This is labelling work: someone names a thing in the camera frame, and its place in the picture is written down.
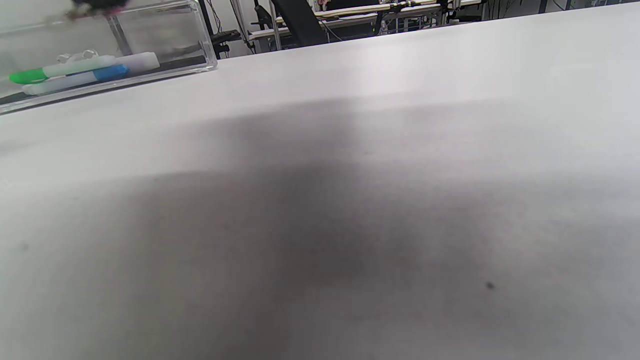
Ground person's left hand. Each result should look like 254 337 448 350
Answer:
64 0 132 21

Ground green highlighter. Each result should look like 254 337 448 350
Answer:
42 55 119 79

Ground clear acrylic drawer box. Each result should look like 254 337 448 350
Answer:
0 0 219 115

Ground blue highlighter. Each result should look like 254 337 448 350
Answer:
22 72 99 96

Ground green highlighter cap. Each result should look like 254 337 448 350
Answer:
8 68 50 85

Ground black office chair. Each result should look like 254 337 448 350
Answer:
270 0 329 49

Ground long background workbench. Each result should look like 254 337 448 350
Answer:
248 0 483 53

